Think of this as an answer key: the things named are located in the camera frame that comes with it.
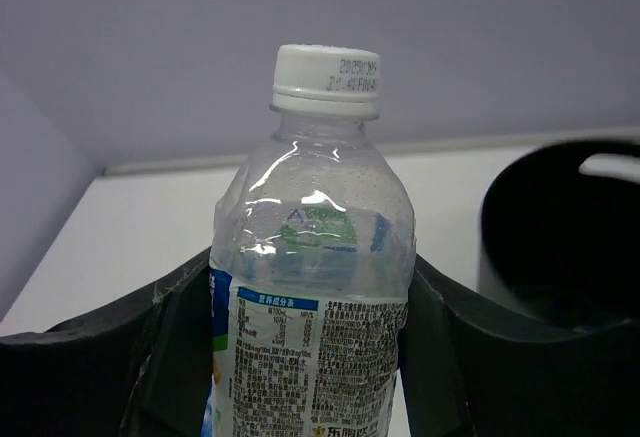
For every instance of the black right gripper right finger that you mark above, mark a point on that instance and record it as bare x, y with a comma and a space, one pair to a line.
471, 367

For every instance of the clear bottle white green label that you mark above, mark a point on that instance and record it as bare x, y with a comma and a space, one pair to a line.
311, 261

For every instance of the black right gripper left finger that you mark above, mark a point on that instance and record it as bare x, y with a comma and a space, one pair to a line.
138, 366

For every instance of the black round bin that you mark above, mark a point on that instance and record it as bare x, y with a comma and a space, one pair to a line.
559, 245

